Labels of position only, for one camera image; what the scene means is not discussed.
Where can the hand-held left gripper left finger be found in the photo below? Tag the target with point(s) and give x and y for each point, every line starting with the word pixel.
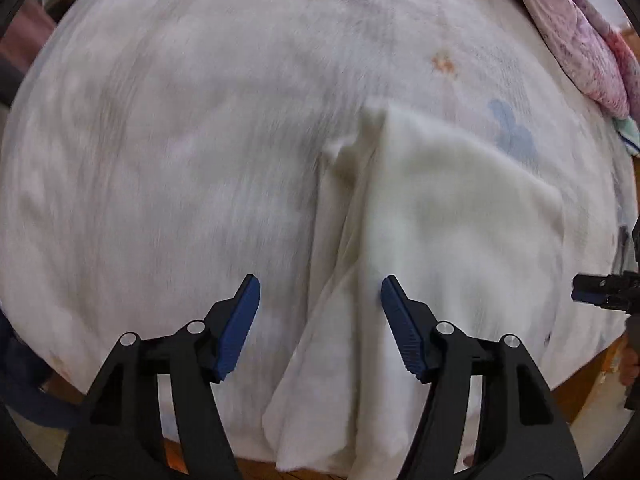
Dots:
pixel 240 320

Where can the purple floral quilt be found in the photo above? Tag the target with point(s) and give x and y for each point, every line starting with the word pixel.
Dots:
pixel 575 35

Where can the person's right hand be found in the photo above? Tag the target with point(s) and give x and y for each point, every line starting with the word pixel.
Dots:
pixel 630 367

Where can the white jacket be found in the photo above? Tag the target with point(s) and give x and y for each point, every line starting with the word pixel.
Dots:
pixel 450 210

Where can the dark blue cloth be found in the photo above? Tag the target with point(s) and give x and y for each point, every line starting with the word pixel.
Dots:
pixel 30 385

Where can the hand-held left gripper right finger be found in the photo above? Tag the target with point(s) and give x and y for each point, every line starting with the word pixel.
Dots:
pixel 400 320

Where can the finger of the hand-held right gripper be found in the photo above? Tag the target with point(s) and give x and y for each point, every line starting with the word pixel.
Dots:
pixel 607 301
pixel 605 281

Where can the bed with floral sheet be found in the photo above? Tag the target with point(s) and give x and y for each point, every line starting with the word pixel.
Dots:
pixel 175 160

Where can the teal pillow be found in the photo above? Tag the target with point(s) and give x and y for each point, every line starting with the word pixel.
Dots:
pixel 629 135

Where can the pink cloth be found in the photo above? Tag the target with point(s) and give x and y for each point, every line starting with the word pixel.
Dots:
pixel 25 35

